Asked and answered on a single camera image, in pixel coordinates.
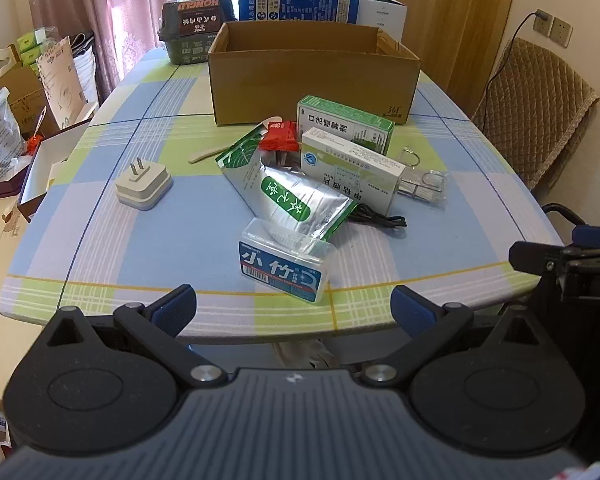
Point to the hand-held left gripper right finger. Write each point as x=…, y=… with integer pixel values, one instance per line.
x=409, y=307

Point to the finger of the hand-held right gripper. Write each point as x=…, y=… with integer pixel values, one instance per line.
x=597, y=237
x=530, y=256

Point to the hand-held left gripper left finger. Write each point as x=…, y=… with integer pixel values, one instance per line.
x=175, y=306

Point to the silver foil pouch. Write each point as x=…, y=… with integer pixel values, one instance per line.
x=285, y=195

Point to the white and green pill box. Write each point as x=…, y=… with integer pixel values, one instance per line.
x=350, y=160

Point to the red snack packet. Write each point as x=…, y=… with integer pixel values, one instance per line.
x=280, y=137

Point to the black curved bar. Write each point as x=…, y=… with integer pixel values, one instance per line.
x=565, y=212

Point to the clear floss pick box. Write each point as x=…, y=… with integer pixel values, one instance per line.
x=280, y=270

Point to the clear bag of metal clips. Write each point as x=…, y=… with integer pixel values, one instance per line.
x=425, y=190

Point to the white power adapter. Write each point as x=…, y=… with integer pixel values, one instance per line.
x=142, y=185

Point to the beige spoon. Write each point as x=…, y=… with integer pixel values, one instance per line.
x=205, y=156

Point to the brown quilted chair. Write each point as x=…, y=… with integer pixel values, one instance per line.
x=530, y=100

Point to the open white gift box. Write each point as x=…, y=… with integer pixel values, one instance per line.
x=55, y=165

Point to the green and white spray box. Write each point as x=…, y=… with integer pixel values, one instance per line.
x=345, y=120

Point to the dark red box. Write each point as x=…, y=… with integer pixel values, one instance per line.
x=7, y=187

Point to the black charger plug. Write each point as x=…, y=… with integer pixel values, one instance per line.
x=541, y=15

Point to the clear plastic bag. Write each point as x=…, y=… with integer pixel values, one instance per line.
x=0, y=135

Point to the white printed paper bag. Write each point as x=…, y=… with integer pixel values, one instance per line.
x=62, y=80

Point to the small brown cardboard box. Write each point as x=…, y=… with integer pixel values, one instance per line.
x=27, y=100

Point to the wooden door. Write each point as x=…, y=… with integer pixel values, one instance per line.
x=455, y=10

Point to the dark brown and green carton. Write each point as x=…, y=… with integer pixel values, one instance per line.
x=195, y=30

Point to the white carton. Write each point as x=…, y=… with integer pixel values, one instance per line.
x=380, y=15

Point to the green tissue packs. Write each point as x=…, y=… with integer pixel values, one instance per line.
x=32, y=50

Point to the blue carton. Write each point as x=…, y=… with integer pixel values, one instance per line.
x=300, y=7

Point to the pink curtain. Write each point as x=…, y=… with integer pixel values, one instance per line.
x=80, y=0

